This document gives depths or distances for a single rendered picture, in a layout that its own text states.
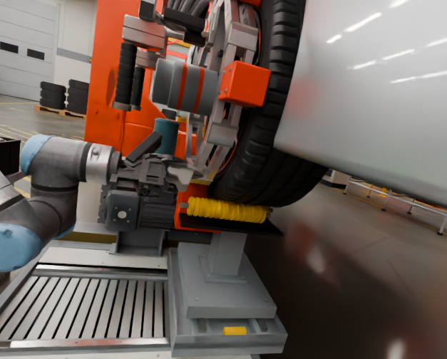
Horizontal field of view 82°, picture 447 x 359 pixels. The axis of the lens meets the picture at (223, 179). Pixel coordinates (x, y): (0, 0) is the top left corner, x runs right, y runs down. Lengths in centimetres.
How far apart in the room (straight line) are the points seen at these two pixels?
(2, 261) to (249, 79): 52
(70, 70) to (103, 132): 1073
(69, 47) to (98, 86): 1288
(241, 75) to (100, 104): 89
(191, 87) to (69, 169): 39
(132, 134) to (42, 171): 71
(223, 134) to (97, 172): 29
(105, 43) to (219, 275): 105
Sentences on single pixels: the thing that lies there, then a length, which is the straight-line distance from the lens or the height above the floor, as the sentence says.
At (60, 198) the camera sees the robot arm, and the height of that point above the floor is 54.
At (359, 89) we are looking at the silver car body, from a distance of 35.
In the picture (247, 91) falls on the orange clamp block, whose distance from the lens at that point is 52.
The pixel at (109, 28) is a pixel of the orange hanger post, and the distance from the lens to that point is 133.
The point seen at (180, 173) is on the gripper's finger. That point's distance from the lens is 62.
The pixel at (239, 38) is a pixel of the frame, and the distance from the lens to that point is 62.
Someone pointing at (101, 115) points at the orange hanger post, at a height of 69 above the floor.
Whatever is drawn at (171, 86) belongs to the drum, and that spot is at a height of 84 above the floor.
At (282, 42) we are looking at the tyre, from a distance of 61.
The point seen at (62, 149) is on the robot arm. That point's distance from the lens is 62.
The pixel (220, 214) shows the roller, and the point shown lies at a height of 51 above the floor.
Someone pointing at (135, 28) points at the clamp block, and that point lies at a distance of 68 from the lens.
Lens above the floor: 77
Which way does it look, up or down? 12 degrees down
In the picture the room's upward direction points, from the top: 12 degrees clockwise
